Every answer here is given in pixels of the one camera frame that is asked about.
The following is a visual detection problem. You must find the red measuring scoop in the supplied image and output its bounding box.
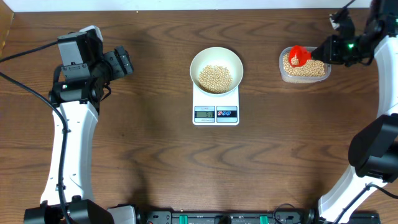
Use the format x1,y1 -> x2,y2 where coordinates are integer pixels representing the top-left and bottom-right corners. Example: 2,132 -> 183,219
289,45 -> 312,68

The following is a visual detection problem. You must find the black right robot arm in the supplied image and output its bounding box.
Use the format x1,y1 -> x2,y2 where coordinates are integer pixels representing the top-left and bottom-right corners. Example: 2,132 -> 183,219
306,0 -> 397,223

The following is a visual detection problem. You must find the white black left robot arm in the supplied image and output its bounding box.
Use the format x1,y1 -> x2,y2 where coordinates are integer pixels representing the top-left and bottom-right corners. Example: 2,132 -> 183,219
24,26 -> 137,223

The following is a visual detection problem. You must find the soybeans pile in bowl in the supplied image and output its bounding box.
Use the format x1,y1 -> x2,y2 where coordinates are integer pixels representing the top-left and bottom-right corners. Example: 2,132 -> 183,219
198,65 -> 233,94

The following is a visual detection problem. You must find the white digital kitchen scale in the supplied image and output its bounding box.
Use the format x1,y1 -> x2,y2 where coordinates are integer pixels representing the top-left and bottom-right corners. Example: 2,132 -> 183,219
192,84 -> 240,126

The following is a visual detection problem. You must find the tan soybeans pile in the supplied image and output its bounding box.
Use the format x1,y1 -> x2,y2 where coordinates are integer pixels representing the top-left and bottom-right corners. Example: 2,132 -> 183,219
283,54 -> 325,77

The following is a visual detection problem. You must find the clear plastic container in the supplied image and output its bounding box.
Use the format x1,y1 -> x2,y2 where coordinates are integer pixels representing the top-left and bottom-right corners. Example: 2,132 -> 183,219
279,47 -> 331,83

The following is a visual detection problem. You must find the black left camera cable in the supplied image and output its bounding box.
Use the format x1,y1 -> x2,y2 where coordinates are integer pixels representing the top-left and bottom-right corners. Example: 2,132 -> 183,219
0,40 -> 72,224

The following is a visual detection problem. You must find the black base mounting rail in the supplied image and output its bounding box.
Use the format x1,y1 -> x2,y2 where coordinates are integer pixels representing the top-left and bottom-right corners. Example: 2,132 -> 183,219
107,203 -> 382,224

